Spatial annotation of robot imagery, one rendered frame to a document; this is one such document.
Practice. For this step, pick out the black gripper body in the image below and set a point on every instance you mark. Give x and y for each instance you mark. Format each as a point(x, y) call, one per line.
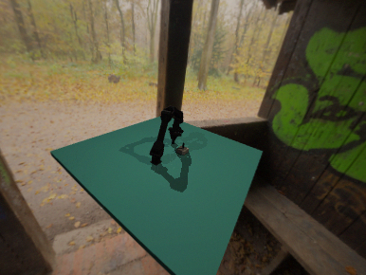
point(175, 130)

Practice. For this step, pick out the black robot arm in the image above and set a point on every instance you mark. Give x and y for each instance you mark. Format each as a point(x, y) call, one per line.
point(166, 116)

